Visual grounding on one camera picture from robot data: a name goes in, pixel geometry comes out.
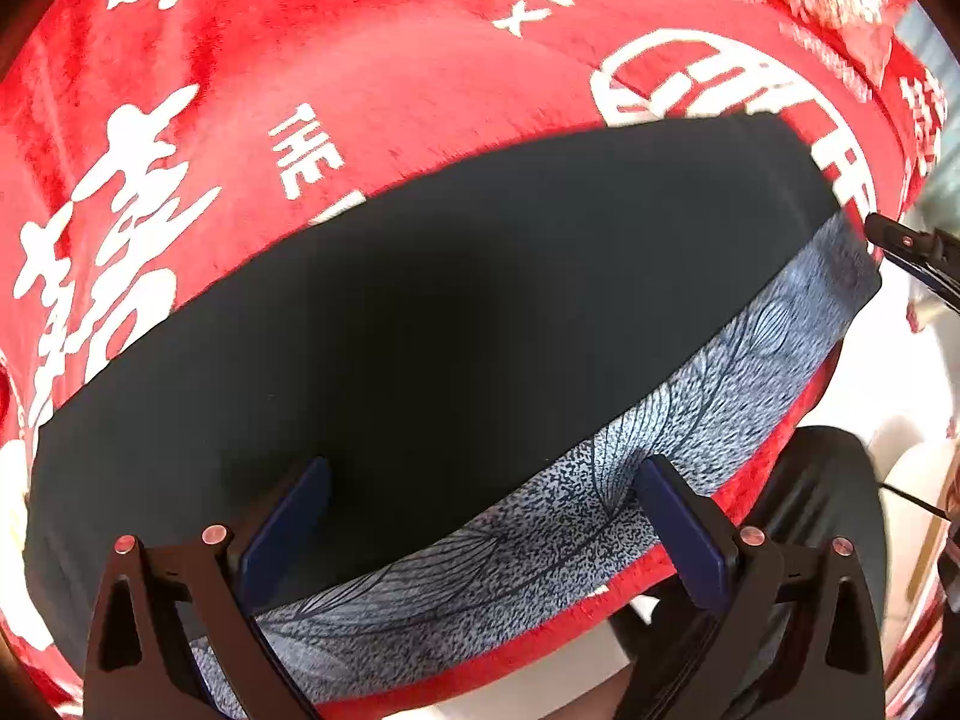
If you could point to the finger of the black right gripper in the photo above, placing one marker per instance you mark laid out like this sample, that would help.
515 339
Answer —
933 258

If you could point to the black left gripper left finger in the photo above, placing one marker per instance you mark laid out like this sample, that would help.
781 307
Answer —
152 601

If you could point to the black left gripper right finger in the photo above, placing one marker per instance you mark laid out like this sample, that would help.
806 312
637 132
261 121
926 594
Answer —
750 614

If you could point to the black pants with patterned waistband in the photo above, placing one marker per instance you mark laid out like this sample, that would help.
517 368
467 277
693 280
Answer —
481 356

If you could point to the red blanket with white characters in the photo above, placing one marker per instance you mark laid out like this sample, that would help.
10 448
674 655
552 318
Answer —
151 148

